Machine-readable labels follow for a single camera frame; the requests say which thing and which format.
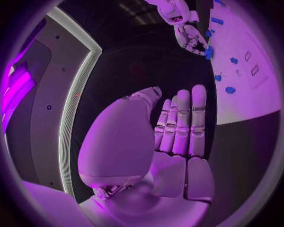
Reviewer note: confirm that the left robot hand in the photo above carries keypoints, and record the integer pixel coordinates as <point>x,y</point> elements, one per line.
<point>124,141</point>

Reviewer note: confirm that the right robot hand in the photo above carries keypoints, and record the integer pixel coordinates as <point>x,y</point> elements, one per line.
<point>188,35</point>

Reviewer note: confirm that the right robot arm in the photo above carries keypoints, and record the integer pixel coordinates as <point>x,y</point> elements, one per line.
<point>170,10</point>

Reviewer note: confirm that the white task board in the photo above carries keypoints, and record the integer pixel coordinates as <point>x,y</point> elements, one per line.
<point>250,35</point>

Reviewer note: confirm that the small blue plug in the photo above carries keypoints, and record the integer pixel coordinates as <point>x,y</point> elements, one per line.
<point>208,33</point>

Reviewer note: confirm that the long blue block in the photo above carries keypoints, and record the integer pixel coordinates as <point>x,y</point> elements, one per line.
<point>217,20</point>

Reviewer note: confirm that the small blue peg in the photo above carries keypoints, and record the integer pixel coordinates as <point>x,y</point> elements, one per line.
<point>233,60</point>

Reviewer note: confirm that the blue cylinder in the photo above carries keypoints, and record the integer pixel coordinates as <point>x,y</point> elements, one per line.
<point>230,89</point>

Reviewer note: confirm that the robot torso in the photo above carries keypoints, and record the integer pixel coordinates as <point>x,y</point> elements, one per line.
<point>51,88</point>

